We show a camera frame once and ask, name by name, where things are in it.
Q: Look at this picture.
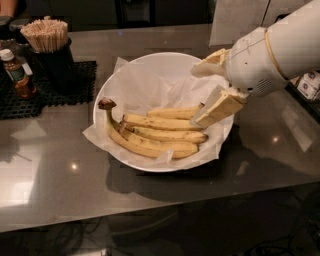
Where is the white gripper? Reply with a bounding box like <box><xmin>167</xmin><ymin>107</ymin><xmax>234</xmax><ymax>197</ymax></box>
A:
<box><xmin>190</xmin><ymin>27</ymin><xmax>289</xmax><ymax>129</ymax></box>

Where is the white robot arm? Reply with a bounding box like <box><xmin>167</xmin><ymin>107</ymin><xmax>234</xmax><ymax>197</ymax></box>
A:
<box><xmin>191</xmin><ymin>0</ymin><xmax>320</xmax><ymax>128</ymax></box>

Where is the white bowl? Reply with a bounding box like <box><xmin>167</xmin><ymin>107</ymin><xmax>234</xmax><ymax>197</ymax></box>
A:
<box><xmin>92</xmin><ymin>51</ymin><xmax>236</xmax><ymax>173</ymax></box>

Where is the bottom curved yellow banana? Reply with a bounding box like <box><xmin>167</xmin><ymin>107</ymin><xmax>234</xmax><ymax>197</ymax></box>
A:
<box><xmin>98</xmin><ymin>98</ymin><xmax>198</xmax><ymax>159</ymax></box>

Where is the white paper liner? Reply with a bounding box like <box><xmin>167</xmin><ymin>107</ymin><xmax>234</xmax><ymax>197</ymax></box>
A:
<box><xmin>82</xmin><ymin>56</ymin><xmax>234</xmax><ymax>169</ymax></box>

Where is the black rubber mesh mat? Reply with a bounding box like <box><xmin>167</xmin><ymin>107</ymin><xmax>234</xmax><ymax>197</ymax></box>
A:
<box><xmin>0</xmin><ymin>61</ymin><xmax>97</xmax><ymax>120</ymax></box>

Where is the black stir stick cup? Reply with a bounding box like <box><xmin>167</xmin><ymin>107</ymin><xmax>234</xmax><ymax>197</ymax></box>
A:
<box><xmin>34</xmin><ymin>39</ymin><xmax>80</xmax><ymax>95</ymax></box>

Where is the bundle of wooden stir sticks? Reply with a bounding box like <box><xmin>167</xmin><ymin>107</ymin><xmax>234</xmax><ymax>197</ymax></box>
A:
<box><xmin>21</xmin><ymin>16</ymin><xmax>68</xmax><ymax>53</ymax></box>

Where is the brown sauce bottle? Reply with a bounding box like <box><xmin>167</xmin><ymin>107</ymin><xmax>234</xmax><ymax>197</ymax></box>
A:
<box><xmin>0</xmin><ymin>49</ymin><xmax>37</xmax><ymax>99</ymax></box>

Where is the dark lidded shaker jar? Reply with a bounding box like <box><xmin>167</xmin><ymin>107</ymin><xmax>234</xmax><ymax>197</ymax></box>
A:
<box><xmin>0</xmin><ymin>16</ymin><xmax>15</xmax><ymax>50</ymax></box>

